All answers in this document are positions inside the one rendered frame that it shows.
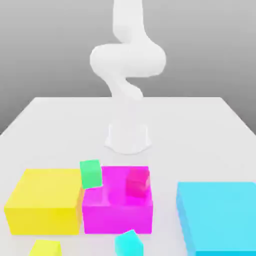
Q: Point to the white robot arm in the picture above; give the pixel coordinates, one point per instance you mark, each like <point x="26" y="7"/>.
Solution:
<point x="128" y="58"/>

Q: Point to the small red cube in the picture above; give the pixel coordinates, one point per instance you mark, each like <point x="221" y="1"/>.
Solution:
<point x="137" y="182"/>

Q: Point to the small green cube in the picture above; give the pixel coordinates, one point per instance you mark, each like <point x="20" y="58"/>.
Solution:
<point x="91" y="174"/>

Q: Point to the small cyan cube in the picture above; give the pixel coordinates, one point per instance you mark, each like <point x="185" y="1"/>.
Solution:
<point x="128" y="244"/>

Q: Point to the small yellow cube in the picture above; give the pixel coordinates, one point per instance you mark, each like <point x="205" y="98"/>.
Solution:
<point x="46" y="249"/>

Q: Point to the large magenta box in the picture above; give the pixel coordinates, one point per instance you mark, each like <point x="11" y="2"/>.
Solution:
<point x="116" y="214"/>

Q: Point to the large yellow box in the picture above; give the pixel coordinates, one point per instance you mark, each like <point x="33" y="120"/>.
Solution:
<point x="44" y="200"/>

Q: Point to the large cyan box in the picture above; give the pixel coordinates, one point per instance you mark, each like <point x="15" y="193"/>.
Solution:
<point x="220" y="216"/>

